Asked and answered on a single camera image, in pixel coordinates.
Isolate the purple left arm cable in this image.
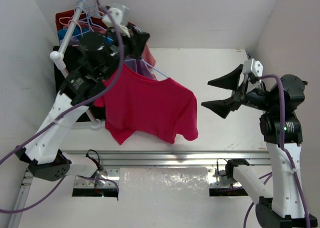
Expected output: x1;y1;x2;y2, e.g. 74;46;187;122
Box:
0;6;125;215

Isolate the aluminium table rail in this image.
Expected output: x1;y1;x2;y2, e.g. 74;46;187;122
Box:
61;150;272;167

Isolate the black cable at right base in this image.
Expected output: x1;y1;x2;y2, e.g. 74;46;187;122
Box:
216;158;230;182

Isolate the black cable at left base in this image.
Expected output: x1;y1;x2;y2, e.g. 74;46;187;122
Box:
85;149;105;175

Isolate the teal t shirt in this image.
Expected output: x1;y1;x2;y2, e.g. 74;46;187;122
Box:
57;28;113;46

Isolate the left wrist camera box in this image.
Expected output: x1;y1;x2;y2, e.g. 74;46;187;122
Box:
100;3;130;27

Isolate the dark red t shirt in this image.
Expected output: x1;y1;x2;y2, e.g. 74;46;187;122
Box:
55;10;106;31

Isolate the silver clothes rack pole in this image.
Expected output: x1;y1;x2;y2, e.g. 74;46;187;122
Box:
49;0;102;130

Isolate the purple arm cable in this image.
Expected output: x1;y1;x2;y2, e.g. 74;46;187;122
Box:
243;74;312;228
0;6;125;215

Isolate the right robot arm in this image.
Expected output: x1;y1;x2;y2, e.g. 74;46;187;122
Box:
202;64;318;227

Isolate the pink wire hanger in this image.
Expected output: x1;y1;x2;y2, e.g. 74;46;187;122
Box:
63;19;87;37

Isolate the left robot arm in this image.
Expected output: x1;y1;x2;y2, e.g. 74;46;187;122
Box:
16;27;150;181

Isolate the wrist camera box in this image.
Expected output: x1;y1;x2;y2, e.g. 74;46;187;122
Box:
100;3;130;27
242;59;264;84

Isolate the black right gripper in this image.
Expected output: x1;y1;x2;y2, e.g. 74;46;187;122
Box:
202;65;277;118

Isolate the salmon t shirt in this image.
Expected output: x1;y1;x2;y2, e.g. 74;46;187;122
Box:
72;29;156;66

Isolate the black cable at base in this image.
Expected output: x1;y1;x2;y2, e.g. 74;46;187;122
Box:
216;158;230;182
85;149;105;175

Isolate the black t shirt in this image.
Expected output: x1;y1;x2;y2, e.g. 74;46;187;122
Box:
49;46;106;122

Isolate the purple t shirt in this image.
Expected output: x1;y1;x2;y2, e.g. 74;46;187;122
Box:
64;36;157;80

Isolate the pink t shirt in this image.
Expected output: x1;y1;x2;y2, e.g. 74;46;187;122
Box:
94;65;199;144

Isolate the blue hanger on rack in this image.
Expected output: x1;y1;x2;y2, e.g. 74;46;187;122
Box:
74;0;106;34

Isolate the blue wire hanger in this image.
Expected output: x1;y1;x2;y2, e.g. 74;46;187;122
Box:
135;59;168;80

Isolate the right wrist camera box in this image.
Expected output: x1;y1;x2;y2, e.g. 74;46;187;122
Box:
242;59;264;84

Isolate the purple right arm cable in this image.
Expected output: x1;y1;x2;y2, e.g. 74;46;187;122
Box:
243;74;312;228

